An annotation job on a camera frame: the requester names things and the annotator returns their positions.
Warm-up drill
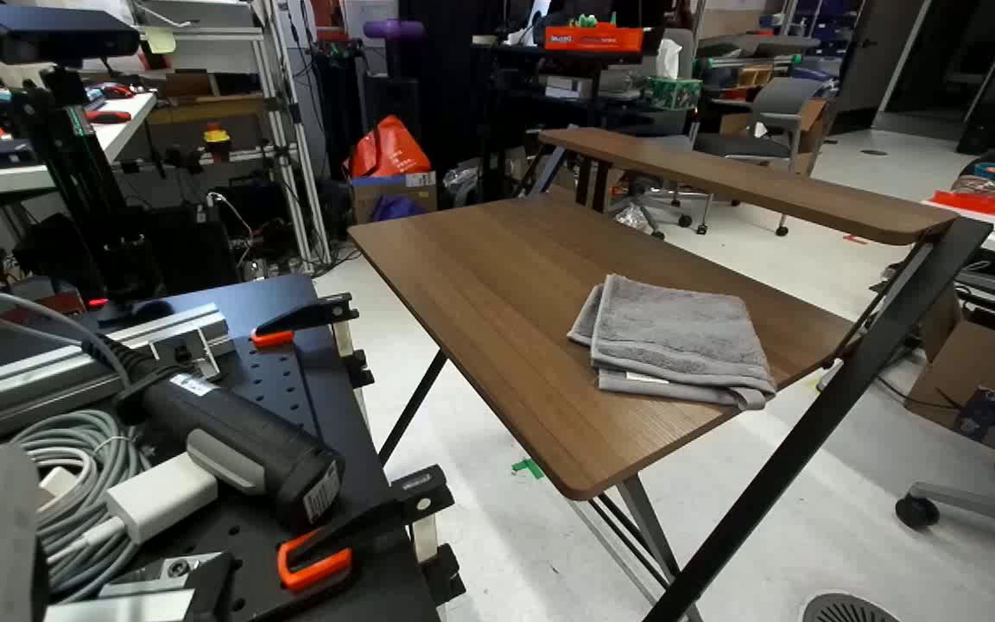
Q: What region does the grey terry cloth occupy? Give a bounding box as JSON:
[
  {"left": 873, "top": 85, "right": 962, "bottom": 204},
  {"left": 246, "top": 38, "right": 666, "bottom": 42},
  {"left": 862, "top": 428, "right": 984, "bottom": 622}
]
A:
[{"left": 565, "top": 269, "right": 781, "bottom": 414}]

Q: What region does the orange plastic bag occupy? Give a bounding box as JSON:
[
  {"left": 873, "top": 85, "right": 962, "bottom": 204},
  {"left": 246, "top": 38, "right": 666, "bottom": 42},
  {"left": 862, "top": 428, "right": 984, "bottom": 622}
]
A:
[{"left": 344, "top": 116, "right": 438, "bottom": 185}]

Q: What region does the small orange black bar clamp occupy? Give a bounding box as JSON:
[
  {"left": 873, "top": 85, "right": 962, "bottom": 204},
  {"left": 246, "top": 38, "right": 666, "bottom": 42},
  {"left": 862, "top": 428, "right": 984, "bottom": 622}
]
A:
[{"left": 249, "top": 291, "right": 364, "bottom": 356}]

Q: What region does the black perforated mounting table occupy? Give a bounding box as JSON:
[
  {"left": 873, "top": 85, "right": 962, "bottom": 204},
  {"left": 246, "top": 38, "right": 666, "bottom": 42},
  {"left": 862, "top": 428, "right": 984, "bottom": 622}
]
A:
[{"left": 95, "top": 273, "right": 467, "bottom": 622}]

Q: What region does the white metal shelving rack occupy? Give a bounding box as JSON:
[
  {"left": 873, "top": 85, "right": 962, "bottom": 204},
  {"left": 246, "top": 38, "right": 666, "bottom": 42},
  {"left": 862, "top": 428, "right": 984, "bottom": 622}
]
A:
[{"left": 132, "top": 0, "right": 337, "bottom": 269}]

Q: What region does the green packaged box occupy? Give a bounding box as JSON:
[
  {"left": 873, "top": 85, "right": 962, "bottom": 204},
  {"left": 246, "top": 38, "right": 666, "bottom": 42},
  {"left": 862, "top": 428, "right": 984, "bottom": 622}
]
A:
[{"left": 641, "top": 74, "right": 704, "bottom": 116}]

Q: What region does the black cylindrical handheld device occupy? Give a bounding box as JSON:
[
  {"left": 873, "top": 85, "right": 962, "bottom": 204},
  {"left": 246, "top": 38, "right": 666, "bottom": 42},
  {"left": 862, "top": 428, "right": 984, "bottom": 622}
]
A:
[{"left": 116, "top": 366, "right": 347, "bottom": 533}]

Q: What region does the orange storage box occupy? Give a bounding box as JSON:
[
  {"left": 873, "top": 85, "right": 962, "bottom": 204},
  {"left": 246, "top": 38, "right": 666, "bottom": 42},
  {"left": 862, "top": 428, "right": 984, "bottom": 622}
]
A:
[{"left": 538, "top": 22, "right": 651, "bottom": 59}]

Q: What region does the purple rolled item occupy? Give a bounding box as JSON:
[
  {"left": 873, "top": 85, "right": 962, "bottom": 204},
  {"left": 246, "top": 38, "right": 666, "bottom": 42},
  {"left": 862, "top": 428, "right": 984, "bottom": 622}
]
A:
[{"left": 361, "top": 14, "right": 428, "bottom": 44}]

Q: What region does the large orange black bar clamp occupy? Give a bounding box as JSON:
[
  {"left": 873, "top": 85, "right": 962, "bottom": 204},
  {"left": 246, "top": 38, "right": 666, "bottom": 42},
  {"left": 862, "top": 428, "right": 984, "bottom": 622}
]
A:
[{"left": 273, "top": 462, "right": 457, "bottom": 597}]

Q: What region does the grey office chair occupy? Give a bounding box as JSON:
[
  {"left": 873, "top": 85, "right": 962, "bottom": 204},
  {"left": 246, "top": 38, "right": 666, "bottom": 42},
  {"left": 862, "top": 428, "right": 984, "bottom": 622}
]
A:
[{"left": 690, "top": 74, "right": 837, "bottom": 238}]

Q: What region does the white power adapter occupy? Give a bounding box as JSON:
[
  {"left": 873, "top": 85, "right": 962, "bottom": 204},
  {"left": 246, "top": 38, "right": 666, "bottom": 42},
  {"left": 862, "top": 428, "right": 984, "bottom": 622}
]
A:
[{"left": 104, "top": 450, "right": 223, "bottom": 545}]

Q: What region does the white cluttered work table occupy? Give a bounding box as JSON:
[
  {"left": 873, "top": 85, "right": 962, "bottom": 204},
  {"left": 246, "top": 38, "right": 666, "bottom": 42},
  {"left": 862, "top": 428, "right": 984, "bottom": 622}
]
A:
[{"left": 0, "top": 87, "right": 164, "bottom": 202}]

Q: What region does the round floor vent grille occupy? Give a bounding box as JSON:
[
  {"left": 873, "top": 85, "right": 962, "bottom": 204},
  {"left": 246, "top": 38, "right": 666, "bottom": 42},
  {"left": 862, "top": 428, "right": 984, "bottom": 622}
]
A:
[{"left": 802, "top": 593, "right": 900, "bottom": 622}]

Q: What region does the large brown cardboard box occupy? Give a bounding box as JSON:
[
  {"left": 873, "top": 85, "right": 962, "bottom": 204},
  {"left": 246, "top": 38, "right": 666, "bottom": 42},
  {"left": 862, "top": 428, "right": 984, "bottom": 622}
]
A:
[{"left": 906, "top": 316, "right": 995, "bottom": 452}]

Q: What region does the red flat item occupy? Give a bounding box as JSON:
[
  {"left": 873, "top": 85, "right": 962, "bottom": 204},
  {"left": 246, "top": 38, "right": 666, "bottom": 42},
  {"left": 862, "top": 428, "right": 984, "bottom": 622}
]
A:
[{"left": 930, "top": 188, "right": 995, "bottom": 218}]

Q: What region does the black camera tripod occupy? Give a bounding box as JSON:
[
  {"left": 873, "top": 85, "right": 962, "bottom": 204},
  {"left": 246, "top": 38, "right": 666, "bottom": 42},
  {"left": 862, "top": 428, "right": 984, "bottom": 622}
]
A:
[{"left": 10, "top": 61, "right": 165, "bottom": 309}]

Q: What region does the silver aluminium extrusion rail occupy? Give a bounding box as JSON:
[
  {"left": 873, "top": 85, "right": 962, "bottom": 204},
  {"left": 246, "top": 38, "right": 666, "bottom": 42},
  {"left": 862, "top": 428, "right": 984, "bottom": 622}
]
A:
[{"left": 0, "top": 306, "right": 234, "bottom": 452}]

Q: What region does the grey coiled cable bundle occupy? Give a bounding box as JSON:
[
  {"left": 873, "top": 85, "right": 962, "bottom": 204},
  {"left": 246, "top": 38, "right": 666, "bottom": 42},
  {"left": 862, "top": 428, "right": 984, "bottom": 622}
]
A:
[{"left": 6, "top": 407, "right": 145, "bottom": 603}]

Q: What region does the black camera box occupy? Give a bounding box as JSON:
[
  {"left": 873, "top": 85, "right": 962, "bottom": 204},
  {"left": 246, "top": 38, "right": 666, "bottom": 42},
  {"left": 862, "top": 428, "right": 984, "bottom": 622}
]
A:
[{"left": 0, "top": 0, "right": 145, "bottom": 66}]

